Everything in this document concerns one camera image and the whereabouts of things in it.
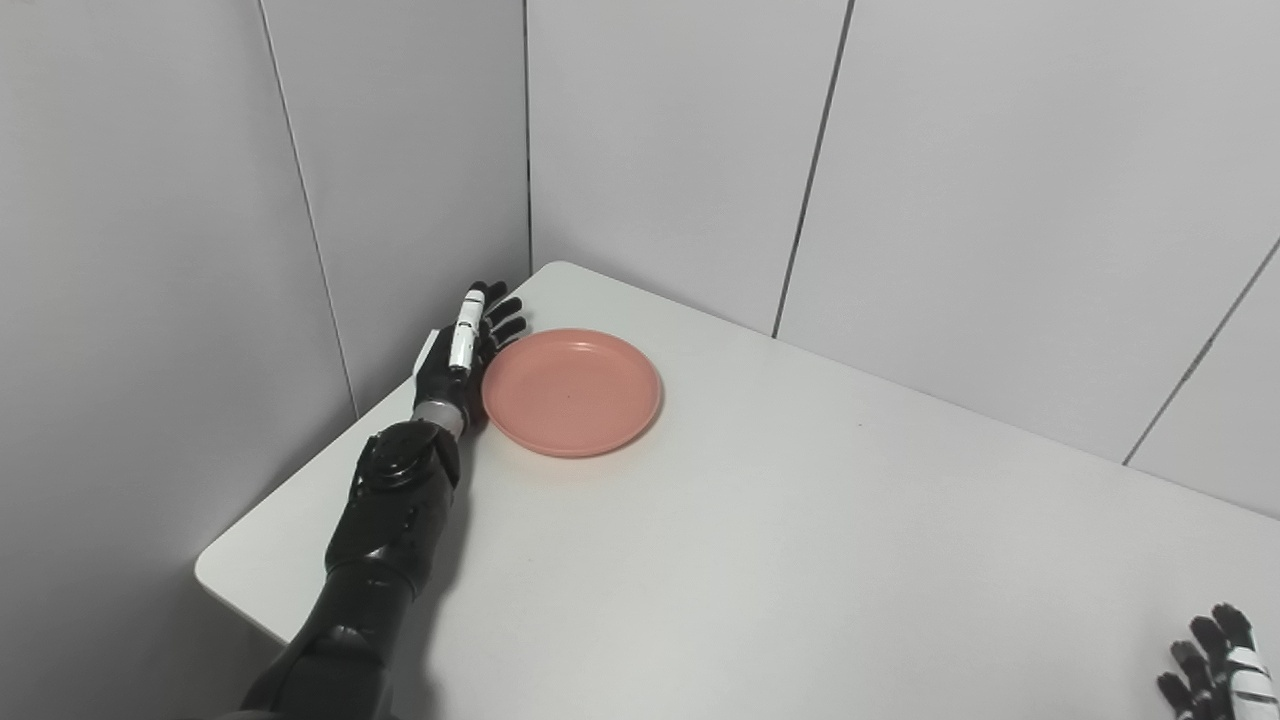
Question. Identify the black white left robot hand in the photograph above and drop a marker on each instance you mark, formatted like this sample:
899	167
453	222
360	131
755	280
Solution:
445	375

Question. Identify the pink round plate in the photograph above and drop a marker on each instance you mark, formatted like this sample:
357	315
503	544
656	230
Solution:
570	395

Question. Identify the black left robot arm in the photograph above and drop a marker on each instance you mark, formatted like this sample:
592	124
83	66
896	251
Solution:
390	510

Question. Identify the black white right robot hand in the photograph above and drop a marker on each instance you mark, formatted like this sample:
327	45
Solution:
1220	680

